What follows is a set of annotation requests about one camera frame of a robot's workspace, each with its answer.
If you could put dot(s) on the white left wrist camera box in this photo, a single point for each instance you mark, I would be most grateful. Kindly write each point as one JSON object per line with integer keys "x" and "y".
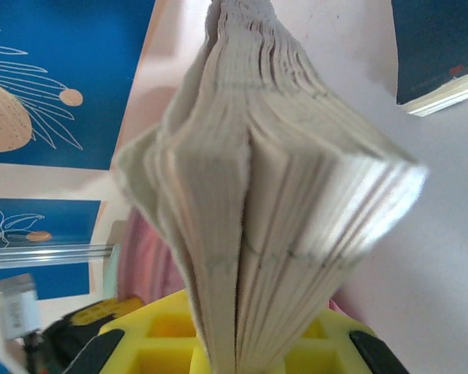
{"x": 17, "y": 308}

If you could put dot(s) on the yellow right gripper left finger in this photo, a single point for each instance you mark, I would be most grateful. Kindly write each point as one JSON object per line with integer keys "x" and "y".
{"x": 160, "y": 343}

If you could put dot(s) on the aluminium frame post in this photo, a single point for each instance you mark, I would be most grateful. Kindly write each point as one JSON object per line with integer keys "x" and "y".
{"x": 43, "y": 256}

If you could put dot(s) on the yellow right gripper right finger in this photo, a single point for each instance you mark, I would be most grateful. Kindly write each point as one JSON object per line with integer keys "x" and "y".
{"x": 327, "y": 350}

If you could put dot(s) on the dark blue book round emblem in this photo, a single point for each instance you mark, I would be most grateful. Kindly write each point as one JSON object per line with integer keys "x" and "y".
{"x": 257, "y": 195}

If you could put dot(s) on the mint green storage case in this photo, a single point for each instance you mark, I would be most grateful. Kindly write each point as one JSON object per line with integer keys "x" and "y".
{"x": 114, "y": 272}

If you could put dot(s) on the blue poster large peach circle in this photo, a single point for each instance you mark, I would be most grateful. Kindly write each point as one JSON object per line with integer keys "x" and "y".
{"x": 82, "y": 46}

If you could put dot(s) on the blue poster white flower outline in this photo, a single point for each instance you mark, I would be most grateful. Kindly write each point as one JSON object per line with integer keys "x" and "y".
{"x": 70, "y": 214}

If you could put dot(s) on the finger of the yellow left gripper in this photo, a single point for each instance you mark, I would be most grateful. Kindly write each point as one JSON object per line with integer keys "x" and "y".
{"x": 109, "y": 311}

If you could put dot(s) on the pink school backpack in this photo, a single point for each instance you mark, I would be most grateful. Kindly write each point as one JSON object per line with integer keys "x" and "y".
{"x": 148, "y": 265}

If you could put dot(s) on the dark blue book figure drawing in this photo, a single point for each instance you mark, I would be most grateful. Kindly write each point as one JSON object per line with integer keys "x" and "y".
{"x": 433, "y": 46}

